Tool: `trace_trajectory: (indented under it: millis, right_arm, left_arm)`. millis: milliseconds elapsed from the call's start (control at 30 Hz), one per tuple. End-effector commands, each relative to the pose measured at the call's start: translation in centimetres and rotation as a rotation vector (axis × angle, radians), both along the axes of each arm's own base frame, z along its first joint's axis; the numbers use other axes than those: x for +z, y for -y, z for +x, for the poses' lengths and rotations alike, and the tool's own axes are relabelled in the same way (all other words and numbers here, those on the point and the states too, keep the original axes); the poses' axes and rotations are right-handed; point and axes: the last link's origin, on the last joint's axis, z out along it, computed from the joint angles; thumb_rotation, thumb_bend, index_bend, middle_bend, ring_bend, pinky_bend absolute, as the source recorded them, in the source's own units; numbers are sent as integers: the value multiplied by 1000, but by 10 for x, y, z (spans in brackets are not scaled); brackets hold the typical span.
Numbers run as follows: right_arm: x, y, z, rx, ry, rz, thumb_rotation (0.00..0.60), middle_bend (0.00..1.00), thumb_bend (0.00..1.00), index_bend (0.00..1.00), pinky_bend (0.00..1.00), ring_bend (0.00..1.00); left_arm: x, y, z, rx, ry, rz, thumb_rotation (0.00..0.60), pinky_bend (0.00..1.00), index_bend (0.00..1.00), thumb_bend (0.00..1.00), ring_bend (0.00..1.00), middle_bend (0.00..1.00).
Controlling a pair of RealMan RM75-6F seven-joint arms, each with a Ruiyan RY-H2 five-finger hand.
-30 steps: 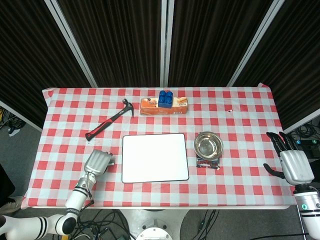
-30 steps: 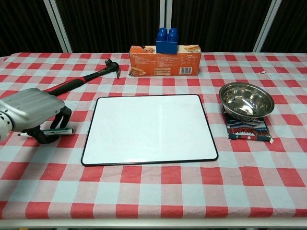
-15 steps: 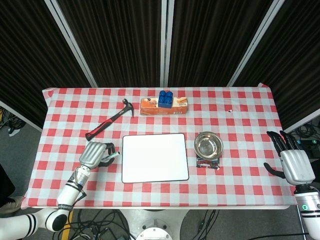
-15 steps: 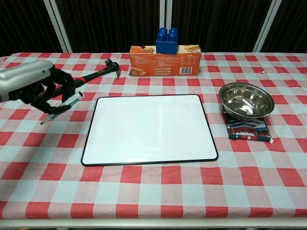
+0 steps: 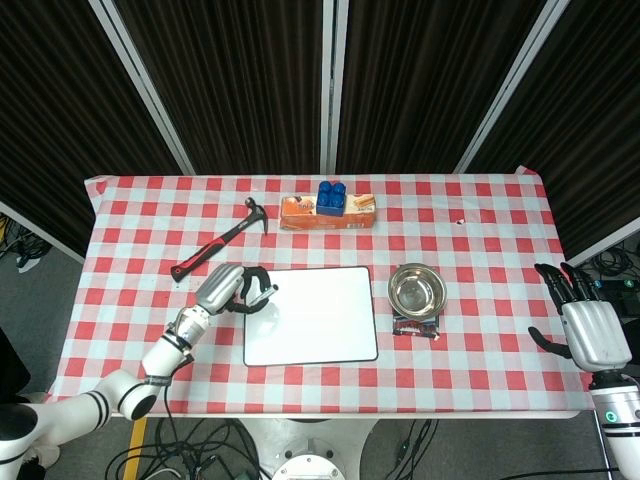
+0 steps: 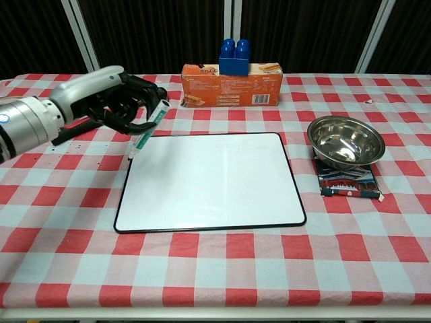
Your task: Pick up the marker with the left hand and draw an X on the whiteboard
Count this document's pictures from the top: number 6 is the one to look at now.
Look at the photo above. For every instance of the dark patterned snack packet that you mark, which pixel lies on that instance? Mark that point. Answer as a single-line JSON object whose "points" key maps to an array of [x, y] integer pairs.
{"points": [[348, 183]]}

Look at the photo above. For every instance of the stainless steel bowl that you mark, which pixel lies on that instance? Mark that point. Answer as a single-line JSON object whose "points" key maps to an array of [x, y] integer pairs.
{"points": [[345, 141]]}

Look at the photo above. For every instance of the white metal frame post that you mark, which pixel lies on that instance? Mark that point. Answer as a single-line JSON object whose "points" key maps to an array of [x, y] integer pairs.
{"points": [[229, 20], [84, 35], [372, 35]]}

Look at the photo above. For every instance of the orange biscuit box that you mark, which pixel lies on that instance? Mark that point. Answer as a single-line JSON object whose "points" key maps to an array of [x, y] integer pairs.
{"points": [[232, 88]]}

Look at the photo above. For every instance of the blue toy building block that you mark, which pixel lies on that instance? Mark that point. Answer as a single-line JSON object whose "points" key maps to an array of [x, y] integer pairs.
{"points": [[234, 60]]}

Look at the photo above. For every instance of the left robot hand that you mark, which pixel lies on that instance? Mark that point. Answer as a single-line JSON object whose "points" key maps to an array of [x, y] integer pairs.
{"points": [[87, 91]]}

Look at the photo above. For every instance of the green whiteboard marker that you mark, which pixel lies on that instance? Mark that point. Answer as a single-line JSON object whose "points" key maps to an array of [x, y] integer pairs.
{"points": [[148, 134]]}

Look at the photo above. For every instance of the red white checkered tablecloth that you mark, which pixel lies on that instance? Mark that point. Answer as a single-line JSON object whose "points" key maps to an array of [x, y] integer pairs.
{"points": [[215, 262]]}

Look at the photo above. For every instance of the white dry-erase board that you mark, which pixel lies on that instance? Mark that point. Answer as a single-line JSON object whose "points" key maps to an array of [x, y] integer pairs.
{"points": [[208, 181]]}

